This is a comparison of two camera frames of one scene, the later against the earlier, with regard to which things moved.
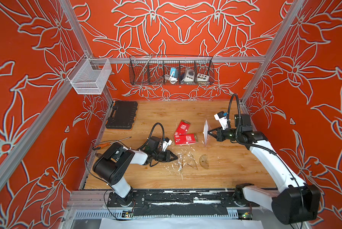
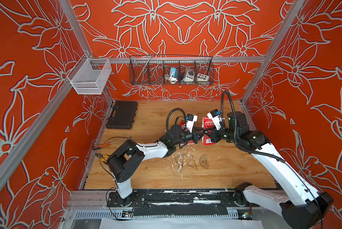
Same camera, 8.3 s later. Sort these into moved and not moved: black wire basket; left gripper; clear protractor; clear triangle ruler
Moved: left gripper
Not moved: clear protractor; clear triangle ruler; black wire basket
